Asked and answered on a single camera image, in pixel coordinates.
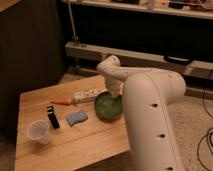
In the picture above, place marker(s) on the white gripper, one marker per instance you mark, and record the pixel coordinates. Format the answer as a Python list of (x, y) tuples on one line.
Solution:
[(114, 87)]

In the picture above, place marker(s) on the green ceramic bowl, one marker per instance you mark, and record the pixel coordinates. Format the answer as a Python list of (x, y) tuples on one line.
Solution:
[(108, 107)]

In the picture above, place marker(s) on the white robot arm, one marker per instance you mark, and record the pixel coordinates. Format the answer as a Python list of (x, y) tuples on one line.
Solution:
[(146, 93)]

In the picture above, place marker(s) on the white crumpled object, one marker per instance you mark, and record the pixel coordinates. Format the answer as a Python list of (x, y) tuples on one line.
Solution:
[(85, 95)]

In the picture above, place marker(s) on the orange carrot toy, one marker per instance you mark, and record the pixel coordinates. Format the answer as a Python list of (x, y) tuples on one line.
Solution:
[(62, 101)]

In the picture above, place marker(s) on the blue sponge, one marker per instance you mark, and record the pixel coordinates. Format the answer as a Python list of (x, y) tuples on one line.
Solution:
[(76, 117)]

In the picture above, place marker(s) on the metal stand pole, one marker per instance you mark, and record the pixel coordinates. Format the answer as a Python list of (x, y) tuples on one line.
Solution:
[(75, 37)]

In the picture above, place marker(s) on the black rectangular block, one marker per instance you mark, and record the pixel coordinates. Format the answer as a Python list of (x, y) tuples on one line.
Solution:
[(52, 117)]

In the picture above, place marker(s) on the clear plastic cup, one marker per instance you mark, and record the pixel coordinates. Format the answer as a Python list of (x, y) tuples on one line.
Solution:
[(38, 131)]

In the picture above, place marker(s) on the wooden shelf rail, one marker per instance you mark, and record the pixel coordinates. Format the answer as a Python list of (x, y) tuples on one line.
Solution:
[(130, 58)]

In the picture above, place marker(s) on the black handle on rail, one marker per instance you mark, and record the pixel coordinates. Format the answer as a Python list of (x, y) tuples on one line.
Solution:
[(177, 60)]

